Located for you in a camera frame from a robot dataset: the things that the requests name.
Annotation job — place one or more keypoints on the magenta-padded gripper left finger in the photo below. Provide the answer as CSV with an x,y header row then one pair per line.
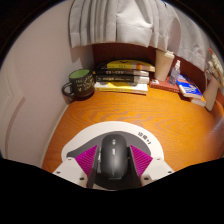
x,y
68,170

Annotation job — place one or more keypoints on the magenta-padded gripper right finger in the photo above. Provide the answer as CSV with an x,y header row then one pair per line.
x,y
156,168

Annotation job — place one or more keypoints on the dark grey computer mouse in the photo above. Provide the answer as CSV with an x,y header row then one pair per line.
x,y
114,156

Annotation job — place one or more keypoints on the round white grey mouse pad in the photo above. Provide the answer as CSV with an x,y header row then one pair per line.
x,y
110,128

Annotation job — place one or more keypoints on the red-brown book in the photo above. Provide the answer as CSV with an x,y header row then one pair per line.
x,y
163,85

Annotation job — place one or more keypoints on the blue paperback book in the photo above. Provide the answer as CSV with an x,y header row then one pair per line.
x,y
189,87

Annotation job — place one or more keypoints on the dark mug green inside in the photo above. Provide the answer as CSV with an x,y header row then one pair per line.
x,y
81,83

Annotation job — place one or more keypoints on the yellow and white book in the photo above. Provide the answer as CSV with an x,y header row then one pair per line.
x,y
120,87

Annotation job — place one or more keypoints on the clear spray bottle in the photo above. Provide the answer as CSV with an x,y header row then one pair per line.
x,y
174,75

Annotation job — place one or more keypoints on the cream lidded tumbler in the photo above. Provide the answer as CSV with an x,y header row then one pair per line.
x,y
163,65

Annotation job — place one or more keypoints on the yellow and black book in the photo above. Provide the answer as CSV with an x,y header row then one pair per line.
x,y
131,65

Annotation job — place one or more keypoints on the white curtain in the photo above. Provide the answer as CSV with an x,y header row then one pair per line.
x,y
133,20

